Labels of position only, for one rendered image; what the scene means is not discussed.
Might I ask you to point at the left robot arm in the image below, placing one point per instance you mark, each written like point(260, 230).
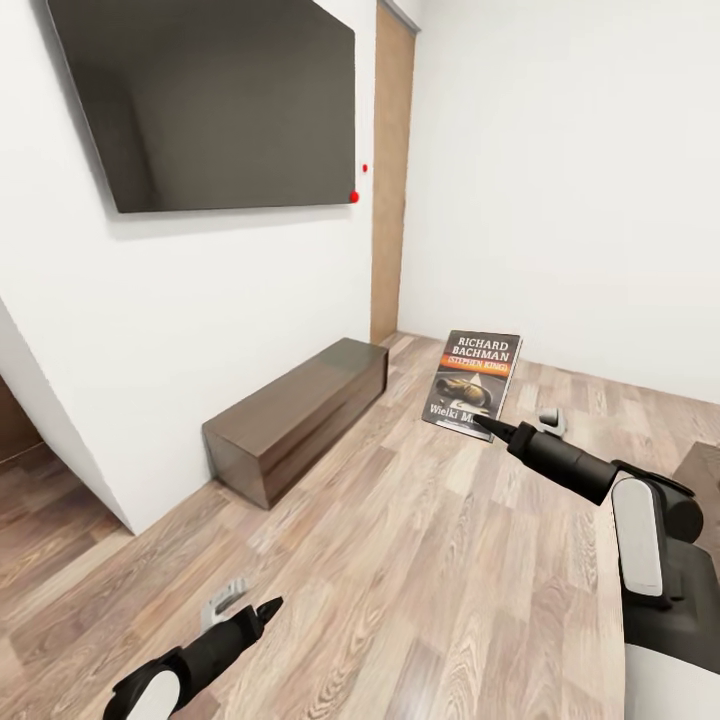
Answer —
point(162, 686)

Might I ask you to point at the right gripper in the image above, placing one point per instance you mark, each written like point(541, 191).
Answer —
point(542, 452)

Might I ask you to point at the bench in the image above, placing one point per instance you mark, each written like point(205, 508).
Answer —
point(266, 443)

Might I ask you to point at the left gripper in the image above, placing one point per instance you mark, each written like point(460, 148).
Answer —
point(230, 638)

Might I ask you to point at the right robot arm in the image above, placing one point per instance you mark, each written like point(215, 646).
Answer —
point(669, 589)

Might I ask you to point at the bed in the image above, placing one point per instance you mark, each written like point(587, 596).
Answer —
point(700, 471)

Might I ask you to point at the hardback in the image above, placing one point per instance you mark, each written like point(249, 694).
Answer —
point(473, 376)

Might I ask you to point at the wall mounted tv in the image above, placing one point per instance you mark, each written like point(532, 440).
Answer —
point(214, 104)

